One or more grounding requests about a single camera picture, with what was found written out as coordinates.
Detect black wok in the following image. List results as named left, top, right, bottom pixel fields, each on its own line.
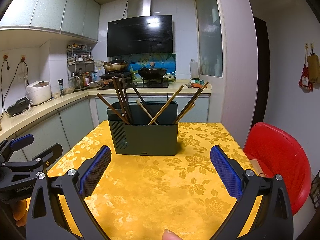
left=137, top=67, right=168, bottom=79

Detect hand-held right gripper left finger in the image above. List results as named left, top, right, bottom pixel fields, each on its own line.
left=26, top=144, right=112, bottom=240

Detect pale green wall cabinets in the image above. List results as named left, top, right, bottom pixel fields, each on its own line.
left=0, top=0, right=102, bottom=43

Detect white plastic jug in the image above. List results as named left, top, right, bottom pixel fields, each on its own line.
left=189, top=59, right=200, bottom=80

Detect black sandwich maker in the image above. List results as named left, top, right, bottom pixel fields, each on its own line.
left=7, top=97, right=30, bottom=117

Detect brown hanging bag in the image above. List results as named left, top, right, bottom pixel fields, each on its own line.
left=307, top=49, right=320, bottom=83

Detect white rice cooker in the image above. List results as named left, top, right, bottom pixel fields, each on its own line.
left=26, top=81, right=52, bottom=105

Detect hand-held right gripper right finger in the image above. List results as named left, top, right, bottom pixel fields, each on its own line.
left=210, top=144, right=294, bottom=240

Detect frosted glass cabinet door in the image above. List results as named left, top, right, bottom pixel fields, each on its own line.
left=195, top=0, right=223, bottom=78

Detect black power cable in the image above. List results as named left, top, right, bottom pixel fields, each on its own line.
left=4, top=60, right=29, bottom=115
left=0, top=57, right=10, bottom=119

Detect metal spice rack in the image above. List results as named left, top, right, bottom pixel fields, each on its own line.
left=66, top=44, right=95, bottom=90

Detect orange and teal kitchen tools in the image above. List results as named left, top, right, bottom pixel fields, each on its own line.
left=187, top=79, right=209, bottom=88

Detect blue backsplash picture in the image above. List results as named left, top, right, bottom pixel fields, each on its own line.
left=125, top=52, right=177, bottom=80

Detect red hanging bag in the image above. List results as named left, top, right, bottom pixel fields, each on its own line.
left=298, top=55, right=313, bottom=92

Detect red plastic chair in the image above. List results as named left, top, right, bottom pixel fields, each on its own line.
left=243, top=122, right=312, bottom=215

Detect dark grey utensil holder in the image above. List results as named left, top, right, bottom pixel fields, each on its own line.
left=107, top=101, right=179, bottom=156

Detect person's right hand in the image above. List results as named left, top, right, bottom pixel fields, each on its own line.
left=162, top=229, right=181, bottom=240

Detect row of sauce bottles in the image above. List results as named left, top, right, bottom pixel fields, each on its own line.
left=77, top=71, right=91, bottom=87

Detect golden wok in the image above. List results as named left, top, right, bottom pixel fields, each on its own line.
left=102, top=59, right=130, bottom=72

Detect dark door frame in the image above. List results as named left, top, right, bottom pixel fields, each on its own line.
left=254, top=16, right=269, bottom=130

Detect yellow floral tablecloth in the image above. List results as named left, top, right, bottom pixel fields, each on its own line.
left=12, top=122, right=263, bottom=240

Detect black range hood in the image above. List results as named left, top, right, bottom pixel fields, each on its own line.
left=107, top=0, right=173, bottom=58

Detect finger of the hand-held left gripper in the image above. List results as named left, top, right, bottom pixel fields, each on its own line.
left=0, top=133, right=35, bottom=165
left=2, top=143, right=63, bottom=184

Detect black gas stove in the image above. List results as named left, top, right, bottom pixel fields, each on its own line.
left=97, top=71, right=169, bottom=90

